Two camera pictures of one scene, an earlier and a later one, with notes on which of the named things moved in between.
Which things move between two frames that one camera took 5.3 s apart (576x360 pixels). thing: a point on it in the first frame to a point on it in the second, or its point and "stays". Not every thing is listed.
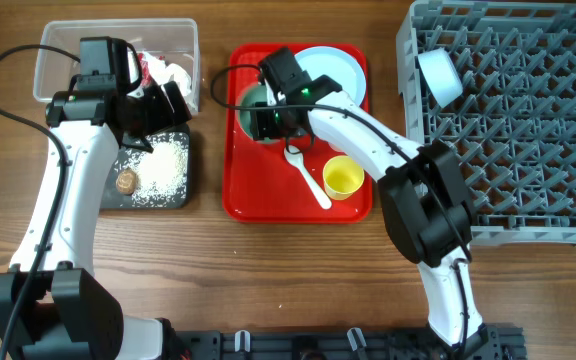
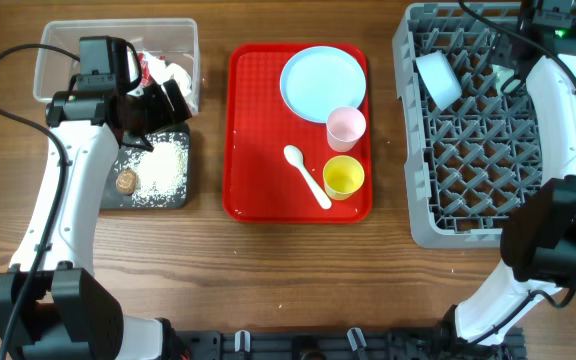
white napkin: [168, 74] stays
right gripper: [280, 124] to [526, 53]
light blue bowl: [441, 76] stays
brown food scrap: [126, 181] stays
